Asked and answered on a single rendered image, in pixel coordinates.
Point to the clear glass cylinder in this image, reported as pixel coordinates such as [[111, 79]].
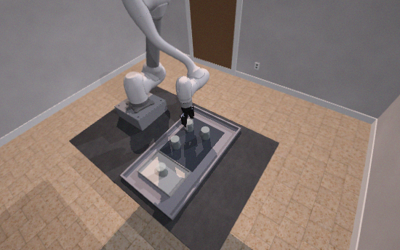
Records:
[[175, 140], [190, 125], [205, 132], [162, 169]]

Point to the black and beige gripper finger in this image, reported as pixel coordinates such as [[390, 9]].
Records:
[[184, 120], [191, 113]]

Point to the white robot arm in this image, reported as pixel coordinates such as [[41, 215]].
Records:
[[147, 16]]

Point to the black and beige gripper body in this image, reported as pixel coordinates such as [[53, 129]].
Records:
[[186, 109]]

